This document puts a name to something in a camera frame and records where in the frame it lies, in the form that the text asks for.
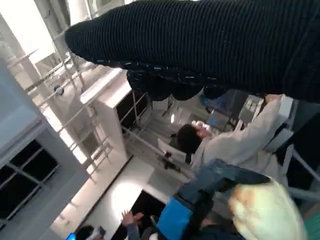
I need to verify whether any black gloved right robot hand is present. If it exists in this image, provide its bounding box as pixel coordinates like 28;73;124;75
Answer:
64;0;320;102

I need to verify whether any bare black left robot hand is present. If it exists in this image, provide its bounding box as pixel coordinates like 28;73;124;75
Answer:
157;158;273;240

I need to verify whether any round toy bread bun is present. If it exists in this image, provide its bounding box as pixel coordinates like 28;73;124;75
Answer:
228;181;307;240

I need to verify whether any person with raised hands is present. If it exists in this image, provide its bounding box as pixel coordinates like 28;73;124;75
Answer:
121;209;145;240

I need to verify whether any person in white coat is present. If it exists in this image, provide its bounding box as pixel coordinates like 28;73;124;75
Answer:
171;93;295;187

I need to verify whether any white open shelf cabinet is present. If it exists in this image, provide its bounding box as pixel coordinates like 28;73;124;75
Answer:
79;67;152;161

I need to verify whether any green cutting mat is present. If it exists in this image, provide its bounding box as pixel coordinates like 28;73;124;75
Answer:
301;204;320;240

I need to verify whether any dark framed window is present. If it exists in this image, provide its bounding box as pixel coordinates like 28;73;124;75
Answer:
0;138;60;221

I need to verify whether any black camera on stand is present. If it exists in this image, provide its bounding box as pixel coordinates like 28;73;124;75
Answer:
160;151;183;174

